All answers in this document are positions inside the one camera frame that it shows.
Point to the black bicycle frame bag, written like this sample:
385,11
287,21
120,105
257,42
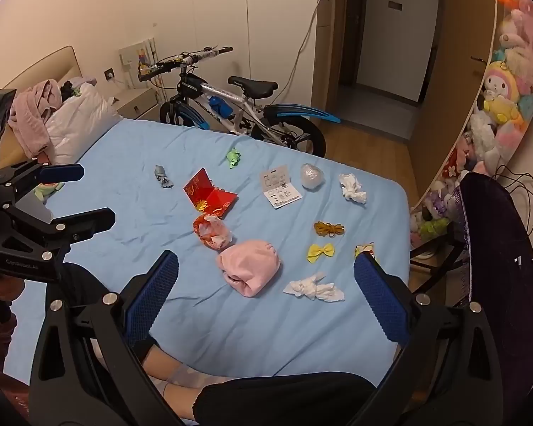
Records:
191,85

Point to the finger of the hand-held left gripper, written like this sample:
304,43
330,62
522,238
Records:
62,173
89,224

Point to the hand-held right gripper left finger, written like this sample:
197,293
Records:
153,297

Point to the green orange soft toy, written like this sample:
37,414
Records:
44,191

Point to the mauve fleece robe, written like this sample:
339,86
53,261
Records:
26,120

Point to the person's left hand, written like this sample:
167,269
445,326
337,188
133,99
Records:
2,290

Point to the pile of plush toys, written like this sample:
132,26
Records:
506,88

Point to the beige padded headboard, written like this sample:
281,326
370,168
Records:
49,64

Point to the white and blue bicycle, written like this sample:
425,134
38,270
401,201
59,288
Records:
237,108

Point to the white board with lion sticker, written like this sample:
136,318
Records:
135,53

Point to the pink knit hat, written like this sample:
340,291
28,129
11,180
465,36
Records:
253,266

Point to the white tissue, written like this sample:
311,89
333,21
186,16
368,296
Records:
351,186
311,288

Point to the bunch of brown rubber bands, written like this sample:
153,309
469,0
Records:
328,229

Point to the wooden door frame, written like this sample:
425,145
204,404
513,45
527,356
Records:
333,31

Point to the ball of clear plastic wrap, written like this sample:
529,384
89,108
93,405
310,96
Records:
312,176

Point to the dark cloth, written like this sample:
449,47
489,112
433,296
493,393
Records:
71,88

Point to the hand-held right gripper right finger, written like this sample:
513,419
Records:
379,301

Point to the blue water bottle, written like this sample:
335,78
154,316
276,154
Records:
217,105

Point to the white printed leaflet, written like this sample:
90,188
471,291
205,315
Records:
280,186

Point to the white pillow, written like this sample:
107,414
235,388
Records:
84,120

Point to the yellow and red snack packet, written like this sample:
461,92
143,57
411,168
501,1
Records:
364,248

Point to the person's right leg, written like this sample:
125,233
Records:
284,399

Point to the beige nightstand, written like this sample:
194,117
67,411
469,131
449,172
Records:
137,102

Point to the dark cloth covered chair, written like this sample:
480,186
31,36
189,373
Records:
497,253

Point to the green paper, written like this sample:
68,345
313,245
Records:
233,157

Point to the yellow bow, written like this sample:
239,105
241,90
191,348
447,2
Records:
320,253

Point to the red and gold envelope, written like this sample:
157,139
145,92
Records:
204,195

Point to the grey wrapper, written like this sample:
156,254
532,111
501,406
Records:
161,173

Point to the orange and white plastic wrapper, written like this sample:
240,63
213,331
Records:
211,230

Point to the wooden door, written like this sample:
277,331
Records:
448,75

